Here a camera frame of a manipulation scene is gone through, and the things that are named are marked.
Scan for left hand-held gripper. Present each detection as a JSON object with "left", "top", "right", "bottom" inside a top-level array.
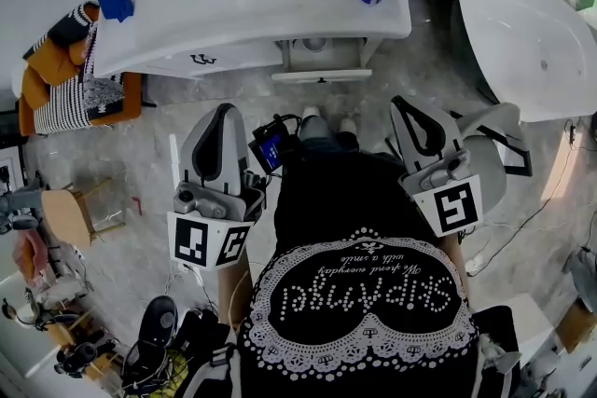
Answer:
[{"left": 166, "top": 103, "right": 268, "bottom": 269}]

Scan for yellow checked cloth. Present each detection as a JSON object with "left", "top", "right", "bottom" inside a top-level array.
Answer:
[{"left": 158, "top": 349, "right": 192, "bottom": 388}]

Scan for cardboard box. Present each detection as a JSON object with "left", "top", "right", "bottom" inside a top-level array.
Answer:
[{"left": 554, "top": 300, "right": 597, "bottom": 353}]

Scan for grey chair with black legs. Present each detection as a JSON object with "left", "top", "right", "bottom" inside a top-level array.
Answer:
[{"left": 384, "top": 102, "right": 533, "bottom": 220}]

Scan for black device with blue screen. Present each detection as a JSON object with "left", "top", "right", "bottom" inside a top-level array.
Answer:
[{"left": 247, "top": 114, "right": 304, "bottom": 176}]

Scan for person's black printed shirt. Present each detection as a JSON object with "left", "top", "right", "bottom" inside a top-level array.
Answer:
[{"left": 186, "top": 151, "right": 521, "bottom": 398}]

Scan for person's left forearm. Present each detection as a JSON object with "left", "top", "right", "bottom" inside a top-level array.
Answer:
[{"left": 217, "top": 263, "right": 256, "bottom": 327}]

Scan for black office chair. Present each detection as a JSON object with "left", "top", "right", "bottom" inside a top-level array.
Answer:
[{"left": 121, "top": 295, "right": 179, "bottom": 388}]

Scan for orange cushion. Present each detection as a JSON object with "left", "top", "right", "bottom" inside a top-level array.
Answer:
[{"left": 27, "top": 39, "right": 80, "bottom": 88}]

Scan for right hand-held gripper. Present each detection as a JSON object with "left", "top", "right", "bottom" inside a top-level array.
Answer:
[{"left": 389, "top": 95, "right": 485, "bottom": 240}]

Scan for wooden stool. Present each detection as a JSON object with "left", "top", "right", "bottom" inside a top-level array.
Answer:
[{"left": 40, "top": 179, "right": 127, "bottom": 251}]

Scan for black white striped blanket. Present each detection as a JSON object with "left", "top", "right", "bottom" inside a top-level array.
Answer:
[{"left": 33, "top": 25, "right": 126, "bottom": 135}]

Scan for person's blue jeans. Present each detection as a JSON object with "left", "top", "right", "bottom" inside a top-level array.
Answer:
[{"left": 298, "top": 116, "right": 360, "bottom": 159}]

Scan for orange sofa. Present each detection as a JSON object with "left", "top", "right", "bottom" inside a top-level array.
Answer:
[{"left": 18, "top": 2, "right": 144, "bottom": 137}]

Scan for white curved counter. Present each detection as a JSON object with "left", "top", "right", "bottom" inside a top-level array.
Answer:
[{"left": 470, "top": 293, "right": 556, "bottom": 364}]

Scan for red plastic bag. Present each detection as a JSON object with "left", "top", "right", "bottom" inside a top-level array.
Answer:
[{"left": 12, "top": 230, "right": 48, "bottom": 279}]

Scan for white vanity drawer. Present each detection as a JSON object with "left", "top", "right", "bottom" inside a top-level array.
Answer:
[{"left": 271, "top": 36, "right": 373, "bottom": 85}]

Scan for blue cloth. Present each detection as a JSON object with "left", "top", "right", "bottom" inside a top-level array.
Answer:
[{"left": 96, "top": 0, "right": 136, "bottom": 23}]

